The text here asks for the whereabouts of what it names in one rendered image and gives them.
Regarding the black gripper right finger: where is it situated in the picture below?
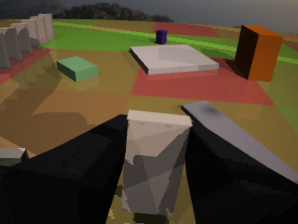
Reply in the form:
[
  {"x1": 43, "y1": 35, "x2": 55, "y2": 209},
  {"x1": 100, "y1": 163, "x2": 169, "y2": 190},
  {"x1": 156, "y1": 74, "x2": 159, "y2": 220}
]
[{"x1": 185, "y1": 121, "x2": 298, "y2": 224}]

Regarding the orange block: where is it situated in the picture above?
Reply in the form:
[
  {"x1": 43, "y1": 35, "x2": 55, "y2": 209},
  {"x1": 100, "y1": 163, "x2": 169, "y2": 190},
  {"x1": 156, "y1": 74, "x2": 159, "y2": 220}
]
[{"x1": 234, "y1": 26, "x2": 282, "y2": 81}]

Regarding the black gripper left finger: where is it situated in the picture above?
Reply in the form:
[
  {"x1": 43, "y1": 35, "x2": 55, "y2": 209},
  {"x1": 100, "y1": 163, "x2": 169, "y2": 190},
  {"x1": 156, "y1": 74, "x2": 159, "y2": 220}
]
[{"x1": 0, "y1": 115, "x2": 128, "y2": 224}]

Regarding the green rectangular block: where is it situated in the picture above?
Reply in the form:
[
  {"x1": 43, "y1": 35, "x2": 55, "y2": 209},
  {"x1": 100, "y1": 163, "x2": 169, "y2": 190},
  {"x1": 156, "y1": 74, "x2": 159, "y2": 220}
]
[{"x1": 57, "y1": 56, "x2": 98, "y2": 83}]

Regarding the dark blue cylinder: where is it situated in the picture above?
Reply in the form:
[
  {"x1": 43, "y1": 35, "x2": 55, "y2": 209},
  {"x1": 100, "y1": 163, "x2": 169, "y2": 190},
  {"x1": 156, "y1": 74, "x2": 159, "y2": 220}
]
[{"x1": 156, "y1": 30, "x2": 168, "y2": 44}]

